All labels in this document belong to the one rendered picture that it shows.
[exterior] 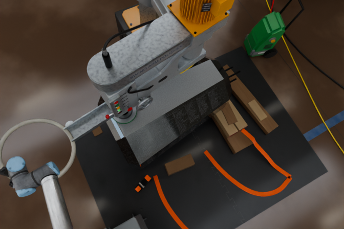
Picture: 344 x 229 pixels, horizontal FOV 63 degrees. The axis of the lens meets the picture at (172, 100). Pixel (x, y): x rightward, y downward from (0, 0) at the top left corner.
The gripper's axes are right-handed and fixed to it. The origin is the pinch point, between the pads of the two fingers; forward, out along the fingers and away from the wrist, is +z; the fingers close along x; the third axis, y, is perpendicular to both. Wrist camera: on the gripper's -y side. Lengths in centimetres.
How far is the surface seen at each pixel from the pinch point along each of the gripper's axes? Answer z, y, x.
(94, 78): -74, 17, 49
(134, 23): -19, 3, 173
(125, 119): -2, 41, 79
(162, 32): -93, 38, 89
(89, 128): -14, 22, 51
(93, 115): -13, 19, 63
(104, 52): -93, 18, 52
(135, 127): 2, 51, 80
